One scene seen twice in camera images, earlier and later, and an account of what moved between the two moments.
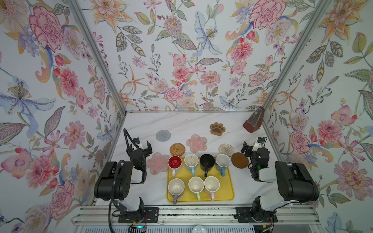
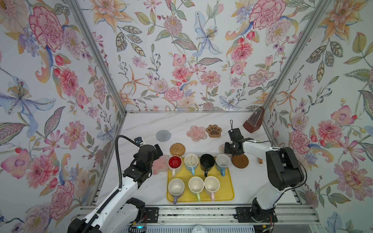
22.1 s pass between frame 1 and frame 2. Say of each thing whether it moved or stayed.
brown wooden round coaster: stayed
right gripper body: moved
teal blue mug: stayed
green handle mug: stayed
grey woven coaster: stayed
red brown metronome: stayed
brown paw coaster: moved
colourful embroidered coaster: stayed
